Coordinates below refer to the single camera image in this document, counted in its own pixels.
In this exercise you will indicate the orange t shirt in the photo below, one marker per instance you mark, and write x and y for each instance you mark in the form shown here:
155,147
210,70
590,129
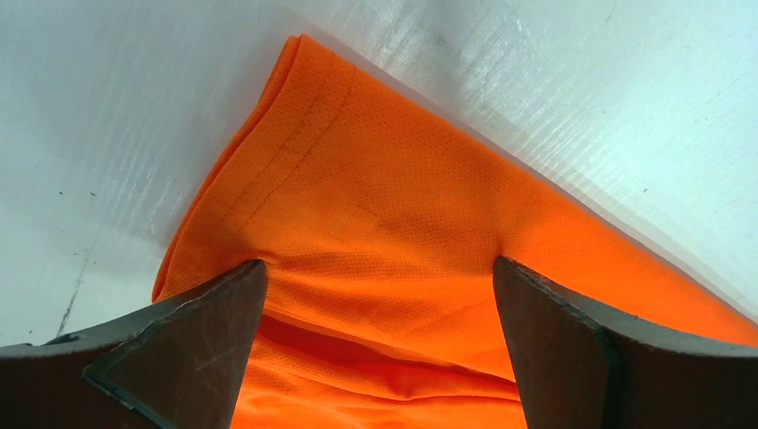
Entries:
379,223

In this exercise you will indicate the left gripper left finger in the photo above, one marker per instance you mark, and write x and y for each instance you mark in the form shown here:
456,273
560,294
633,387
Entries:
178,363

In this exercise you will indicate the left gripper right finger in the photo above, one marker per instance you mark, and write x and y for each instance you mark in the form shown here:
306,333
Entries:
580,363

